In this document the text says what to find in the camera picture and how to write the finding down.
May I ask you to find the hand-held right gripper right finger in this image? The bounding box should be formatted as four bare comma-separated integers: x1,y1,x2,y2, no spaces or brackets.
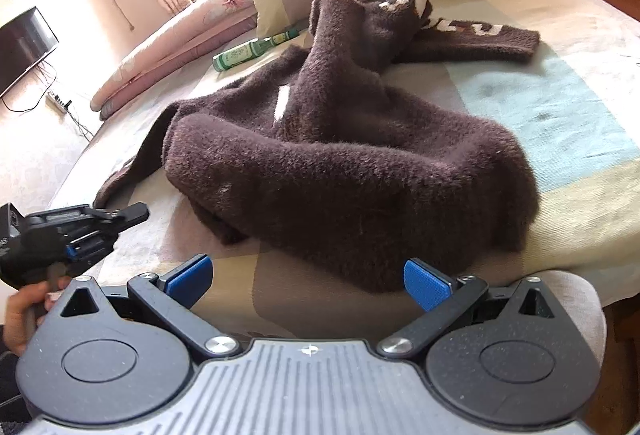
377,258,557,360

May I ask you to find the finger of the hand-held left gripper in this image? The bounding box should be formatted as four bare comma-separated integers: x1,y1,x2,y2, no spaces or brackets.
82,202,151,231
67,235,117,266

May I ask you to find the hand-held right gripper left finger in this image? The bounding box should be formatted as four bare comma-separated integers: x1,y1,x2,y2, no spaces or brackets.
60,254,242,361

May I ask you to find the brown fuzzy sweater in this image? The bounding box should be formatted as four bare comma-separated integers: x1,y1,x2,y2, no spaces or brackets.
93,0,542,294

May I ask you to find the person's left hand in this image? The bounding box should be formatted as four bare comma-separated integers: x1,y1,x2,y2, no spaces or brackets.
5,276,72,357

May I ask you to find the person's leg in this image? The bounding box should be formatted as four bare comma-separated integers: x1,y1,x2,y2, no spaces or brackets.
510,270,608,366

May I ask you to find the folded pink floral quilt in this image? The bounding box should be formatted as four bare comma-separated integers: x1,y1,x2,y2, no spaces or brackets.
90,0,261,120

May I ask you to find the green glass bottle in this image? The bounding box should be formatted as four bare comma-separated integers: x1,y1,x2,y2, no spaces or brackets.
212,27,306,73

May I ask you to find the black television cable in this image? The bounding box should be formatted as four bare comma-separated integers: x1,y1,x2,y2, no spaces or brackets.
0,60,96,140

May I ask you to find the wall television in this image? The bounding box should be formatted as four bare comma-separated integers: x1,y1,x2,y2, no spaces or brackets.
0,6,60,98

